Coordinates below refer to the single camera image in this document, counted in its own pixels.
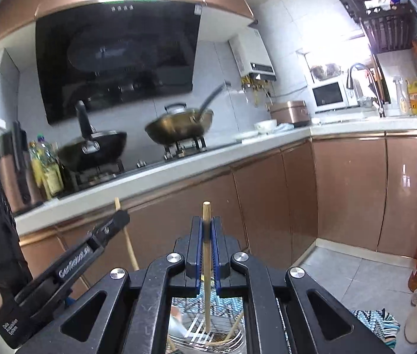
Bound black wall rack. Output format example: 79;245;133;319
321;0;417;53

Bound gas stove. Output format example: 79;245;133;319
72;136;239;189

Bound light bamboo chopstick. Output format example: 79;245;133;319
114;197;140;271
202;201;212;336
208;312;246;347

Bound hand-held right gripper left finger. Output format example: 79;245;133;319
27;216;205;354

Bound golden wok with lid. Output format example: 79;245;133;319
144;83;231;146

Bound kitchen faucet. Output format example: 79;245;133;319
346;63;386;118

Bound white bowl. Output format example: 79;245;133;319
256;119;278;134

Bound brown rice cooker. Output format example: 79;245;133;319
269;99;310;128

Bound zigzag patterned cloth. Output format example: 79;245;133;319
172;297;401;342

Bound white water heater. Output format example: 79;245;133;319
229;27;277;83

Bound brown lower cabinets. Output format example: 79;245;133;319
0;133;417;303

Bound small oil bottle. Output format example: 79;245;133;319
38;135;65;197
27;140;52;200

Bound clear spray bottle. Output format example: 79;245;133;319
393;76;410;116

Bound black wok with lid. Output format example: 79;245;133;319
57;100;128;173

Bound brown electric kettle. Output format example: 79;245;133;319
0;121;43;212

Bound white microwave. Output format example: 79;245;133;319
310;80;357;113

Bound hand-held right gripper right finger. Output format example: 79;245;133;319
210;216;394;354

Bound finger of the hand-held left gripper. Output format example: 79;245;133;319
88;210;131;252

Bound black range hood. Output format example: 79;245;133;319
34;2;203;125

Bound wire utensil rack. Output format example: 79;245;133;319
166;297;248;354

